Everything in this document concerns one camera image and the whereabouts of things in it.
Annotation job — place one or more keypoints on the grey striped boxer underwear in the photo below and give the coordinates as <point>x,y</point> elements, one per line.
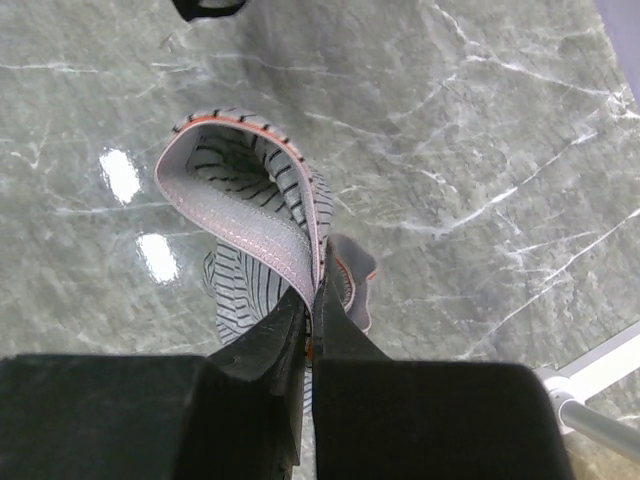
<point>239,178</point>

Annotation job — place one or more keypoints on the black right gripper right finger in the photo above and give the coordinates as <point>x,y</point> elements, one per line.
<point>380,418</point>

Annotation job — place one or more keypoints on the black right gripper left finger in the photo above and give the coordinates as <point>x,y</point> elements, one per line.
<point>235,414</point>

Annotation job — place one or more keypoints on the silver clothes rack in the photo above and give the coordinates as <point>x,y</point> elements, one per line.
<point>570,387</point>

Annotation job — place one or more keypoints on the black underwear white waistband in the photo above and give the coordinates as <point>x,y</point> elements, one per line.
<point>192,10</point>

